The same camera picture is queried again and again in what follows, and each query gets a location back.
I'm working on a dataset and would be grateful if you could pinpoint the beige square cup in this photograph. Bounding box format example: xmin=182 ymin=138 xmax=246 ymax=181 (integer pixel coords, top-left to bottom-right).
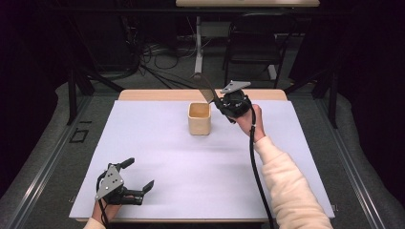
xmin=186 ymin=101 xmax=213 ymax=136

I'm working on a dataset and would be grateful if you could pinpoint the person's right cream sleeve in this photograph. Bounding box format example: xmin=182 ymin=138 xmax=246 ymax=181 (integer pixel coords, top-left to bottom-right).
xmin=253 ymin=135 xmax=334 ymax=229

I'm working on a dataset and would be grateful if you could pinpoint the black folding chair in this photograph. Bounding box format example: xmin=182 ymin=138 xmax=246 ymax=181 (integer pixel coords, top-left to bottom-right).
xmin=222 ymin=12 xmax=299 ymax=91

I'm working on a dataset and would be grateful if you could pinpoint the black knife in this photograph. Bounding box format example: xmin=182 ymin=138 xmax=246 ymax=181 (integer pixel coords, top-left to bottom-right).
xmin=190 ymin=72 xmax=225 ymax=111

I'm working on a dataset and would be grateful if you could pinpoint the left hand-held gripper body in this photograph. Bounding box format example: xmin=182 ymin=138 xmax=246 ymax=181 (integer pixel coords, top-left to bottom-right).
xmin=95 ymin=162 xmax=145 ymax=206

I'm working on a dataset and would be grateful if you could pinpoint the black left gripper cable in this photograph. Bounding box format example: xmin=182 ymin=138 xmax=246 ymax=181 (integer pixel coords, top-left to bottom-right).
xmin=95 ymin=172 xmax=110 ymax=229

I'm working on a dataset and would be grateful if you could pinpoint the person's cream sleeve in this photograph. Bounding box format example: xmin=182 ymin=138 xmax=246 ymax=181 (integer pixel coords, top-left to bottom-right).
xmin=253 ymin=135 xmax=334 ymax=229
xmin=83 ymin=218 xmax=109 ymax=229

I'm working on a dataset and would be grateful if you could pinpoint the white table mat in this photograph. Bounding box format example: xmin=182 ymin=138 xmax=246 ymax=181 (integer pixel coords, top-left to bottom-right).
xmin=68 ymin=99 xmax=336 ymax=221

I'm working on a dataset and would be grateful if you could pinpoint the white-legged desk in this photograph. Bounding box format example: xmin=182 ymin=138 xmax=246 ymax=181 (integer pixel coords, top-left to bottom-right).
xmin=175 ymin=0 xmax=321 ymax=82

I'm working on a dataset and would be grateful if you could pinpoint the person's left hand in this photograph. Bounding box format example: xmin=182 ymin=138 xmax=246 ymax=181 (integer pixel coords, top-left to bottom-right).
xmin=91 ymin=195 xmax=136 ymax=224

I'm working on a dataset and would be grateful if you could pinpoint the bundle of floor cables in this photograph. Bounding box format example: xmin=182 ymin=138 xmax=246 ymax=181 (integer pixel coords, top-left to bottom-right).
xmin=120 ymin=14 xmax=212 ymax=91

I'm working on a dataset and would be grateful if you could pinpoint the person's right hand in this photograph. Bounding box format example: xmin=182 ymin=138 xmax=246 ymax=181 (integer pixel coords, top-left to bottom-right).
xmin=233 ymin=103 xmax=267 ymax=144

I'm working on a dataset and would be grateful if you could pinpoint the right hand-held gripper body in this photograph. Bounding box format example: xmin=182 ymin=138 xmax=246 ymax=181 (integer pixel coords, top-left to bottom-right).
xmin=219 ymin=79 xmax=253 ymax=118

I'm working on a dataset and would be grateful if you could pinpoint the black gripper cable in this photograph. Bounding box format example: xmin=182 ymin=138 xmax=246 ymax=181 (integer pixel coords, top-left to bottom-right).
xmin=248 ymin=104 xmax=277 ymax=229
xmin=95 ymin=172 xmax=110 ymax=229

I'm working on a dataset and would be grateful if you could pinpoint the black metal stand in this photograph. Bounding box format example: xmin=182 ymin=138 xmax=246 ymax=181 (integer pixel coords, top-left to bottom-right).
xmin=65 ymin=67 xmax=126 ymax=127
xmin=284 ymin=67 xmax=340 ymax=130

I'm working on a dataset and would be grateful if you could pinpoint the person's left cream sleeve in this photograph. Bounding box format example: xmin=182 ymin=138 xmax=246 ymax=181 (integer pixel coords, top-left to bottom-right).
xmin=83 ymin=218 xmax=109 ymax=229

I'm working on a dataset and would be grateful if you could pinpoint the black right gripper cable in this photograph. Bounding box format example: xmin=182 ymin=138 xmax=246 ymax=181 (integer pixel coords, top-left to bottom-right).
xmin=248 ymin=104 xmax=277 ymax=229

